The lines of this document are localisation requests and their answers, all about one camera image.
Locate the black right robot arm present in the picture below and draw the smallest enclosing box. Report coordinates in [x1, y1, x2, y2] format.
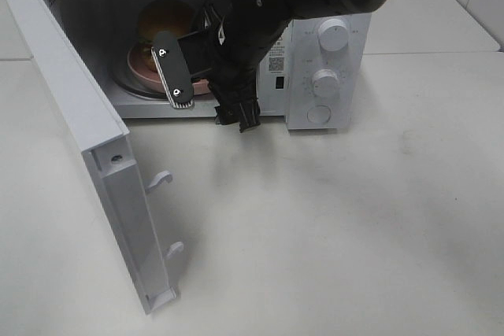
[151, 0, 387, 131]

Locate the white microwave oven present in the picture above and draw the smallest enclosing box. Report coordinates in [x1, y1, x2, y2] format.
[9, 0, 373, 132]

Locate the white power knob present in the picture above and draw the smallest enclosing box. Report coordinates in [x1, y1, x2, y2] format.
[317, 18, 350, 52]

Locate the burger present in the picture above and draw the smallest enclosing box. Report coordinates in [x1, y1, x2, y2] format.
[136, 0, 195, 72]

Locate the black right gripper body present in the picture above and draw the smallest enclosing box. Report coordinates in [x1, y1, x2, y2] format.
[178, 0, 291, 132]

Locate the pink plate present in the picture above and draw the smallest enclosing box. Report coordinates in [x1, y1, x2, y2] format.
[127, 43, 210, 96]

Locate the white timer knob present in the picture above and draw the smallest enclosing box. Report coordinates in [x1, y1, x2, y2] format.
[312, 69, 339, 98]

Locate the white round door button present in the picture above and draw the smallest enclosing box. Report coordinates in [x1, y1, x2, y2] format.
[307, 105, 332, 124]

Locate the glass turntable plate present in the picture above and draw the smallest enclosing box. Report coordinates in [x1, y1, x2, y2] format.
[108, 65, 167, 101]

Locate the white microwave door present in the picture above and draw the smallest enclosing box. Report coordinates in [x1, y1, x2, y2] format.
[6, 0, 183, 314]

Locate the white warning label sticker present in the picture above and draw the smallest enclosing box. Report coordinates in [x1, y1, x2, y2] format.
[267, 36, 287, 73]

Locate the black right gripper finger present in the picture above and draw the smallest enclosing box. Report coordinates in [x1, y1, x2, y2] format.
[151, 31, 194, 109]

